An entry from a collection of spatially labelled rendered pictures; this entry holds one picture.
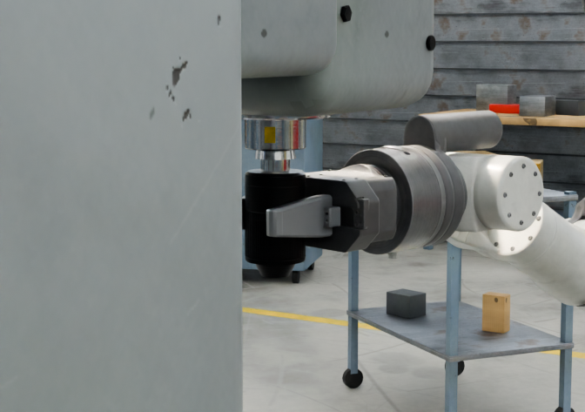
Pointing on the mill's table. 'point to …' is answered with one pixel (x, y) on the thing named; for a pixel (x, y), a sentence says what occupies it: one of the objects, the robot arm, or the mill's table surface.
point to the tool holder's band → (296, 178)
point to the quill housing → (362, 52)
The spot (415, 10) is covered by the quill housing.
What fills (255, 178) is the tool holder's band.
